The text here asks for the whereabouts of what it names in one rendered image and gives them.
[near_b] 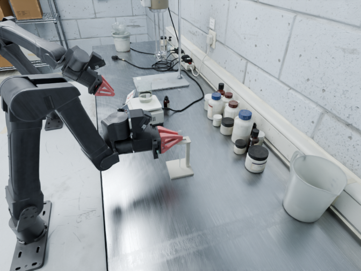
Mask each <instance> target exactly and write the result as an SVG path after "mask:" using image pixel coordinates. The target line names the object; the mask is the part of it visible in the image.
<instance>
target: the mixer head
mask: <svg viewBox="0 0 361 271"><path fill-rule="evenodd" d="M140 1H141V5H142V6H143V7H144V8H147V7H148V8H149V10H150V11H151V12H153V13H163V12H166V11H167V10H168V7H169V0H140Z"/></svg>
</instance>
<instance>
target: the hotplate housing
mask: <svg viewBox="0 0 361 271"><path fill-rule="evenodd" d="M127 105H128V107H129V109H130V110H132V106H131V104H130V102H129V103H127ZM163 109H164V108H161V109H158V110H153V111H149V112H150V113H151V116H152V118H151V121H150V122H149V124H152V126H156V125H161V124H163V122H164V112H163ZM129 126H130V130H132V125H131V119H129Z"/></svg>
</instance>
